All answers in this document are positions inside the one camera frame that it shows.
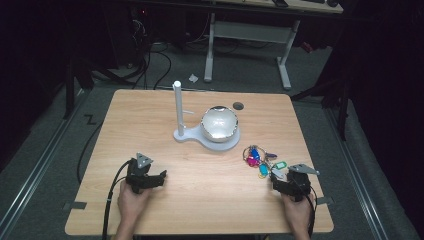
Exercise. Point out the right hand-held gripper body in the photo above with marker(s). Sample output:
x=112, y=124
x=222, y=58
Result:
x=298, y=183

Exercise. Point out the metal floor rail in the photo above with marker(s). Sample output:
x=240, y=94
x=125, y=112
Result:
x=31, y=176
x=360, y=180

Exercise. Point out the white paper scrap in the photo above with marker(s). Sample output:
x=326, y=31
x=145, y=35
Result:
x=193, y=78

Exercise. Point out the grey tape strip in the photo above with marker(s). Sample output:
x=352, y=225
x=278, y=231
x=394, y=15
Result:
x=76, y=205
x=325, y=200

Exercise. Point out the key bunch with coloured tags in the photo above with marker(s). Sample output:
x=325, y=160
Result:
x=258, y=160

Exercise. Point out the white-framed desk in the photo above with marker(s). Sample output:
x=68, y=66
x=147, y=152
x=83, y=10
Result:
x=250, y=31

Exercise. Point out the silver metal bowl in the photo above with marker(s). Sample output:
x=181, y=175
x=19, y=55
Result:
x=220, y=124

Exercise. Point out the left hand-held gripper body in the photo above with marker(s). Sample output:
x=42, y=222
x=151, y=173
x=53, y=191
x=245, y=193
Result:
x=137, y=173

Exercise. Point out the round grey table grommet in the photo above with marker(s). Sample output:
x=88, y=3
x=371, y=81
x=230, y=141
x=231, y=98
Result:
x=238, y=106

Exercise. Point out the white stand with post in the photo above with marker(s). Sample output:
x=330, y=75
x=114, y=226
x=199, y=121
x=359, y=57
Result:
x=186, y=135

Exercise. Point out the person's right hand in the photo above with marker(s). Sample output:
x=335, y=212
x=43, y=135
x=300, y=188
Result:
x=296, y=213

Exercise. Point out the black stand leg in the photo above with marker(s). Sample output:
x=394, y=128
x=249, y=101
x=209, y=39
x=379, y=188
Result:
x=341, y=110
x=69, y=93

